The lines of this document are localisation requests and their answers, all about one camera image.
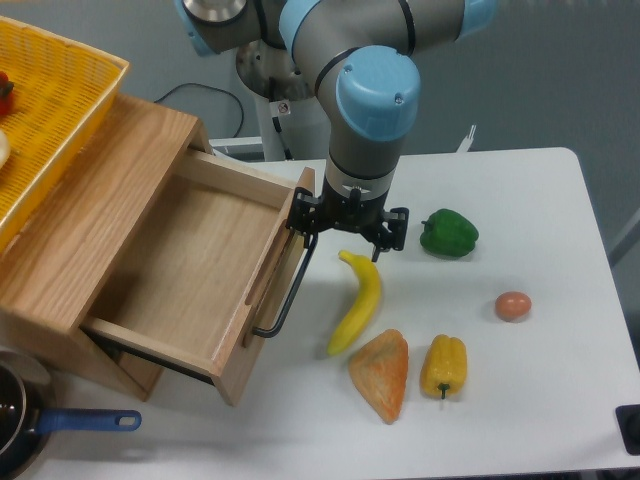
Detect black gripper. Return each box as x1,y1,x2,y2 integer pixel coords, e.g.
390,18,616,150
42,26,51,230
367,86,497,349
285,184,409,262

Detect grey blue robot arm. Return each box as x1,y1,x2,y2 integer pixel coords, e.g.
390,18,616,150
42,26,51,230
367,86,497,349
176,1,497,253

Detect wooden drawer cabinet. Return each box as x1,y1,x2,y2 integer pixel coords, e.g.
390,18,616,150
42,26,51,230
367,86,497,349
0,93,211,403

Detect yellow banana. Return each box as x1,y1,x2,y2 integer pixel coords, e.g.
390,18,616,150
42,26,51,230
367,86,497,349
326,250,382,356

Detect green bell pepper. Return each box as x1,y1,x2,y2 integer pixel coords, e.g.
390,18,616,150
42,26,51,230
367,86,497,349
419,209,479,258

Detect orange bread slice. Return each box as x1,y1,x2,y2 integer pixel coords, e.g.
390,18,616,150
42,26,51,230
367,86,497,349
348,329,409,424

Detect yellow bell pepper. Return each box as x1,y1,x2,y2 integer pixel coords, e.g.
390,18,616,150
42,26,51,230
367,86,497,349
420,334,468,399

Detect brown egg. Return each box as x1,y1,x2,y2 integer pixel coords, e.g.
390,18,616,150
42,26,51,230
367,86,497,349
494,291,532,321

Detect yellow plastic basket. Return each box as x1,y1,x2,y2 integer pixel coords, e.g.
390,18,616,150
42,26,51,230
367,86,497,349
1,17,129,247

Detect black corner device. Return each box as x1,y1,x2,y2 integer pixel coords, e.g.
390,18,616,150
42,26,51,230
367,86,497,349
615,404,640,456

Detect white round object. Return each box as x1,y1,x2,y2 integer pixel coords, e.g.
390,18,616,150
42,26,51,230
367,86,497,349
0,130,11,168

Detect red tomato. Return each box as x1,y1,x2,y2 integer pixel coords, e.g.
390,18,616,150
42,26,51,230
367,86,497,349
0,71,14,117

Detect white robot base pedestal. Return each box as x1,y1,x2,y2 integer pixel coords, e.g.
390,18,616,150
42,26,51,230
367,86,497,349
236,41,331,161

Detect black cable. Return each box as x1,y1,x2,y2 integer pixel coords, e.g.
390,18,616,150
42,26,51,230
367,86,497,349
153,82,245,140

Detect blue handled saucepan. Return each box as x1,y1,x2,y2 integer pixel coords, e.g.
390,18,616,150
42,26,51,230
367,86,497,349
1,351,142,479

